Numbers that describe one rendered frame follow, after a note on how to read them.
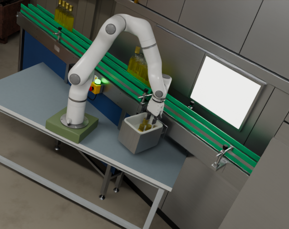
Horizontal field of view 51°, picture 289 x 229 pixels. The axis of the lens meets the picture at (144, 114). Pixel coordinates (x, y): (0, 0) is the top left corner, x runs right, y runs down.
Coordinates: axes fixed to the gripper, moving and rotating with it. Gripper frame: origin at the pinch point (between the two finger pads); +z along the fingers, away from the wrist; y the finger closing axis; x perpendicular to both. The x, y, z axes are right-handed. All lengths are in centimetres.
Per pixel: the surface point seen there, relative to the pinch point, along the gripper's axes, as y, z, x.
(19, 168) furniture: 72, 83, 50
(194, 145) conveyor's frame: -29.7, 4.0, -12.8
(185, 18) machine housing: 23, -59, -33
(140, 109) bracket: 12.6, 0.6, -2.3
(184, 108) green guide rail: -8.1, -8.5, -21.5
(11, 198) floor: 63, 103, 60
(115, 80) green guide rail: 43.5, -4.7, -3.4
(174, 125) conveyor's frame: -11.0, 1.0, -12.3
